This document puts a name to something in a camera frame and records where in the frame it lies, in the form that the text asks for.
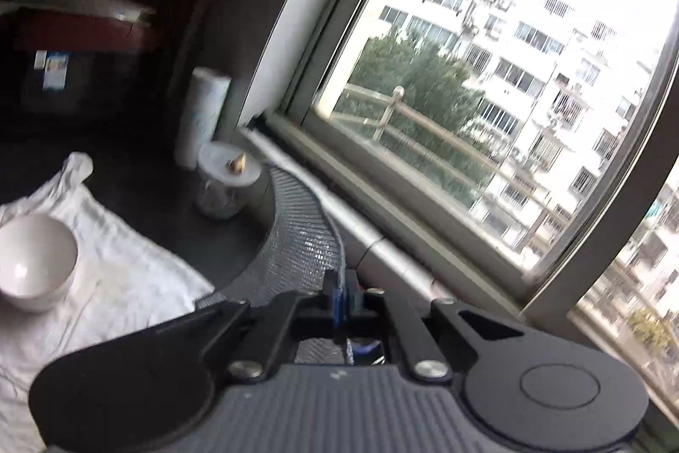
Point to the outdoor railing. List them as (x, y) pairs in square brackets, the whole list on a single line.
[(395, 110)]

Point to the round lid with wooden rim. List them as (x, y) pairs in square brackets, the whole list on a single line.
[(79, 2)]

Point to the green tree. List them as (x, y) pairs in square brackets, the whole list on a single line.
[(424, 76)]

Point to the paper towel roll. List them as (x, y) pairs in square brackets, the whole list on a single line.
[(204, 113)]

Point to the dark cooking appliance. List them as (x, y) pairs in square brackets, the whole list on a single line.
[(90, 60)]

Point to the blue patterned packet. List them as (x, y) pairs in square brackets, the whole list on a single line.
[(366, 350)]

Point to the white apartment building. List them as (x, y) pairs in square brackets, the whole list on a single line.
[(530, 34)]

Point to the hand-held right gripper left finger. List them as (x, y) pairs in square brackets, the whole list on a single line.
[(336, 309)]

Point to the white towel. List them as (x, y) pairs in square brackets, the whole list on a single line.
[(122, 272)]

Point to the white bowl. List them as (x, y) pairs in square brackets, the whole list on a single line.
[(32, 262)]

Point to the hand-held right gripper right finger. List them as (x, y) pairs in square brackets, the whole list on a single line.
[(351, 307)]

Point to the glass jar with lid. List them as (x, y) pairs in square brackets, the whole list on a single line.
[(223, 187)]

